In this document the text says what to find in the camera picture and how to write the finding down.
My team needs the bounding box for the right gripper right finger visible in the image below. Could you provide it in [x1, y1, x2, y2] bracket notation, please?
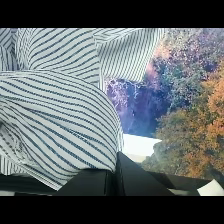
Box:
[116, 151, 175, 197]

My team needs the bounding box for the blue striped white shirt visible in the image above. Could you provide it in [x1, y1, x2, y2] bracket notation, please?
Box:
[0, 28, 167, 191]

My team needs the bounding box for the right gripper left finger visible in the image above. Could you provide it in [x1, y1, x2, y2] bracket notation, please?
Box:
[54, 168, 117, 197]

